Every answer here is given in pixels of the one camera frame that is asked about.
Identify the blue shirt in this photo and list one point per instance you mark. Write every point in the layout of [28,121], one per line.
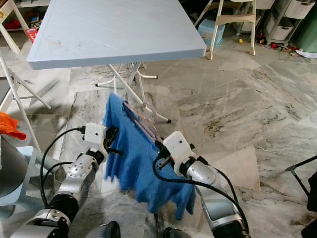
[138,163]

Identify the pink plastic hanger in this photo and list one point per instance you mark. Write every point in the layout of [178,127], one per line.
[136,116]

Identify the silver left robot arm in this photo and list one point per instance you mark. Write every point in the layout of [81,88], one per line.
[74,173]

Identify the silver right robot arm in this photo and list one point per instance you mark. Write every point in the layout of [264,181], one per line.
[220,208]

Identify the robot right leg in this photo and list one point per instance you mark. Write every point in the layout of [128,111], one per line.
[178,233]

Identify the robot leg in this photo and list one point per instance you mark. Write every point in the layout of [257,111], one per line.
[178,233]
[104,230]

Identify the robot left leg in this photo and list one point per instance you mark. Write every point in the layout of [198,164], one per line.
[104,230]

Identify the orange garment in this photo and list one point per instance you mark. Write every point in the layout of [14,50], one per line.
[11,125]

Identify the light blue folding table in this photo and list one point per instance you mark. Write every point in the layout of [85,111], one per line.
[114,29]

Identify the red printed card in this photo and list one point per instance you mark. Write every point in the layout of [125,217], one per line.
[31,34]

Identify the light blue plastic container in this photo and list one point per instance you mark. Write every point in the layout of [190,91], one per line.
[210,32]

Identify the beige white high chair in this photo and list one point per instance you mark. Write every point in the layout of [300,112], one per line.
[230,20]

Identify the grey plastic drawer unit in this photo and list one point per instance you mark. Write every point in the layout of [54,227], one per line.
[280,27]

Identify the green plastic bin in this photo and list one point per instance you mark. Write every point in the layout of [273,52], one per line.
[304,34]

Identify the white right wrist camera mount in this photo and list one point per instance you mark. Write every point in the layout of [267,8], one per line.
[177,148]

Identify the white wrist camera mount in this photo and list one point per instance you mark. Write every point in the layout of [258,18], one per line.
[177,148]
[94,135]

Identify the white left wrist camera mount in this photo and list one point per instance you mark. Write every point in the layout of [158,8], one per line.
[94,135]

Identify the beige chair frame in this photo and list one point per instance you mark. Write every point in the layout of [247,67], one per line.
[17,29]

